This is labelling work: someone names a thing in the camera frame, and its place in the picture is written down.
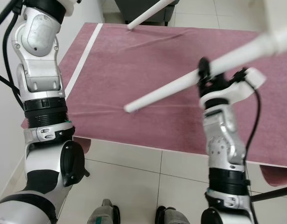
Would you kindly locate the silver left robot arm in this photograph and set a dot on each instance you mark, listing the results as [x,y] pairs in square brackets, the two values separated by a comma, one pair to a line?
[40,84]

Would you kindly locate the maroon table cloth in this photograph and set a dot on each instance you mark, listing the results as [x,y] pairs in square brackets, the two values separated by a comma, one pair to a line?
[148,60]

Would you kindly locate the dark grey armchair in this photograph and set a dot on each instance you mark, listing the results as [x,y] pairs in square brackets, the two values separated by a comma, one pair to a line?
[134,7]

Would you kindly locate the grey robot right foot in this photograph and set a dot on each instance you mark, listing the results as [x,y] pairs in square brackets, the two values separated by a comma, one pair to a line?
[172,216]

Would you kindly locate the grey robot foot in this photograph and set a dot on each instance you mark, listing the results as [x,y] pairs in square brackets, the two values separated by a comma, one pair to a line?
[172,216]
[103,212]

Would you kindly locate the grey robot left foot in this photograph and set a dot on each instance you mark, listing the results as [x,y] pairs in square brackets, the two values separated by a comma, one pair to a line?
[103,212]

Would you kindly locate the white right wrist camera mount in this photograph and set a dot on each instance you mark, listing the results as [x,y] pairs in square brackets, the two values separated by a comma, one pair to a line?
[236,91]

